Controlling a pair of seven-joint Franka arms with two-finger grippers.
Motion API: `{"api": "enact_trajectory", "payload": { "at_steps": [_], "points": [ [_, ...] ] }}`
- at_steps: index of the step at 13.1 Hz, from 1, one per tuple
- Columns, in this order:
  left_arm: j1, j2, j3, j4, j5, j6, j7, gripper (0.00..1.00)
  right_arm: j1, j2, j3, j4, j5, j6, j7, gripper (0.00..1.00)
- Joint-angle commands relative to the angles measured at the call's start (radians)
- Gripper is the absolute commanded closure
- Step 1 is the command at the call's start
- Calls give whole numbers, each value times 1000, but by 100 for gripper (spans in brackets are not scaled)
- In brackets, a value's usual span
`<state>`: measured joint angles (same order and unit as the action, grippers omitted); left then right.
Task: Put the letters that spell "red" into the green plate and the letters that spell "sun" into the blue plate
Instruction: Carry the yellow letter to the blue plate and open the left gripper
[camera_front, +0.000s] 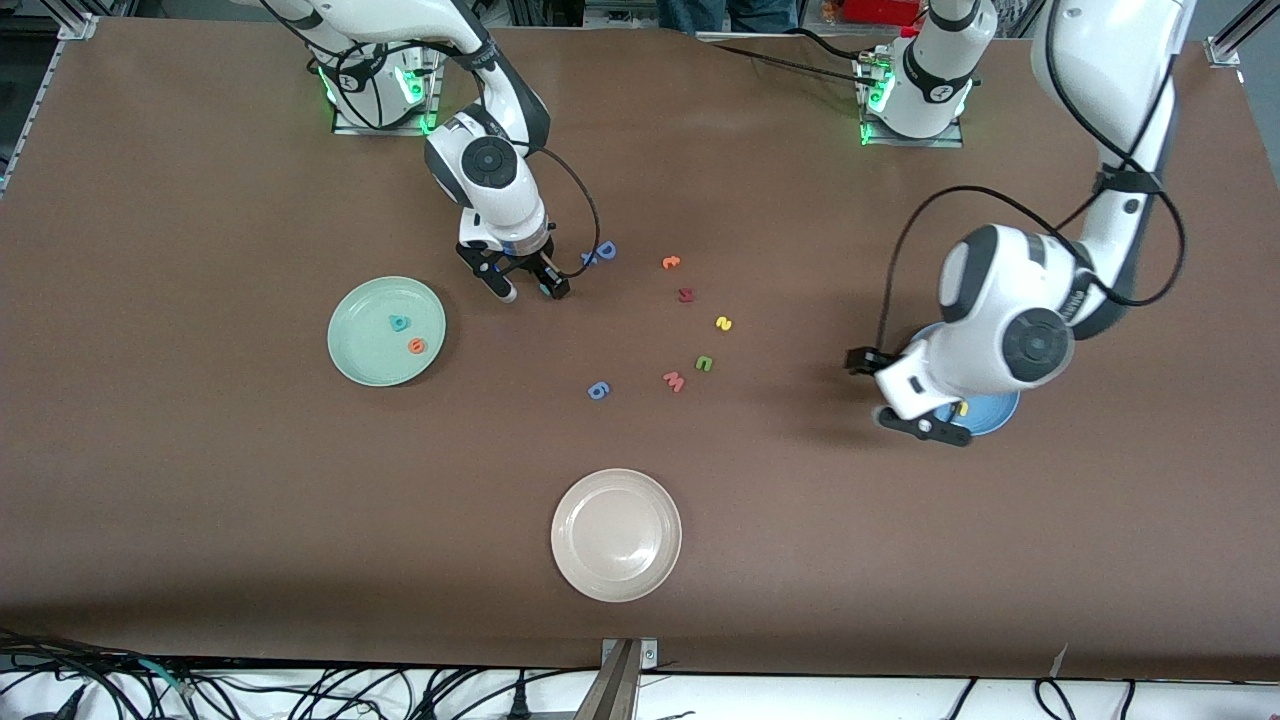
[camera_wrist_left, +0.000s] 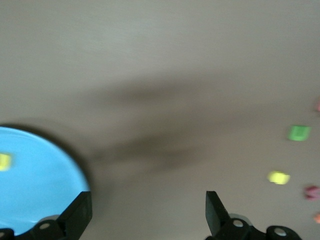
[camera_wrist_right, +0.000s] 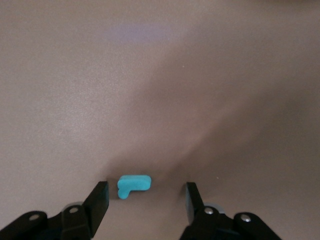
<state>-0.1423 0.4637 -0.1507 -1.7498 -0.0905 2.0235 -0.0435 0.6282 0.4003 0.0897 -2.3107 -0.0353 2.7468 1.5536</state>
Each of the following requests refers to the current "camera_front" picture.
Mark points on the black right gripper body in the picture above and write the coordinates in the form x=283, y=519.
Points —
x=520, y=261

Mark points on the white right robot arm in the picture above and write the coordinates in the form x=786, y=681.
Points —
x=520, y=210

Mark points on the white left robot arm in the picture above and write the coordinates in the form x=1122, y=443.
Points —
x=1100, y=60

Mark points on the blue foam letter D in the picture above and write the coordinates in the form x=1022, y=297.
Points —
x=600, y=250

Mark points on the blue plate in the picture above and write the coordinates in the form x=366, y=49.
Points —
x=995, y=412

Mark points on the blue foam letter g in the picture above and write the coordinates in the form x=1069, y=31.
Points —
x=598, y=391

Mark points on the pink foam letter w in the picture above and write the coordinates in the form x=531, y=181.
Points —
x=674, y=381

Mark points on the mint green plate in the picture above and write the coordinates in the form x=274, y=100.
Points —
x=370, y=345

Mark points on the beige plate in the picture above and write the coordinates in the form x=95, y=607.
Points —
x=616, y=535

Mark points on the person in blue jeans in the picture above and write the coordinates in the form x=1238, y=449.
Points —
x=730, y=12

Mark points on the white paper scrap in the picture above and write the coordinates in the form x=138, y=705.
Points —
x=1058, y=660

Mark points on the red box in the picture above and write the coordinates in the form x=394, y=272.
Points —
x=885, y=10

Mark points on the black power plug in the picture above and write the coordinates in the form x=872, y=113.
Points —
x=518, y=702

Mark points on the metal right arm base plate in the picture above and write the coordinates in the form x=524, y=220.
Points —
x=385, y=129

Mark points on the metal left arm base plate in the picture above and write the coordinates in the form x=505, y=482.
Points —
x=910, y=142

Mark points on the metal table edge bracket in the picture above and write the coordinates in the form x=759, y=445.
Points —
x=648, y=655

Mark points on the dark metal post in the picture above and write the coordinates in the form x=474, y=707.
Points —
x=610, y=695

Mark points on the aluminium frame profile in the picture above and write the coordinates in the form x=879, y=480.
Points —
x=1228, y=45
x=78, y=22

